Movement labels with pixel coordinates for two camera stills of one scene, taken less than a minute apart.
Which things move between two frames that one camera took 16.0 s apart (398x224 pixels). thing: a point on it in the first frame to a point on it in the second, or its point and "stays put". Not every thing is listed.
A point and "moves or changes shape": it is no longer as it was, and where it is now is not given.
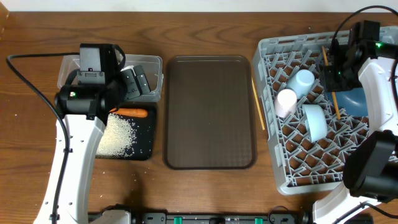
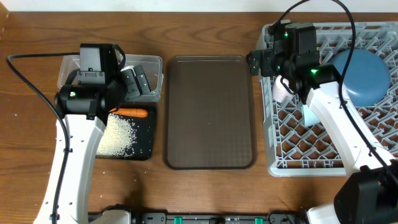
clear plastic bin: x=152 y=64 stays put
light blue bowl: x=316 y=120 moves or changes shape
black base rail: x=211 y=218 stays put
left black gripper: x=125 y=84 stays put
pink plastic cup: x=285 y=102 to x=280 y=92
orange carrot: x=130 y=112 stays put
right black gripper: x=329 y=78 to x=257 y=62
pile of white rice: x=118 y=138 stays put
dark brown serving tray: x=209 y=113 stays put
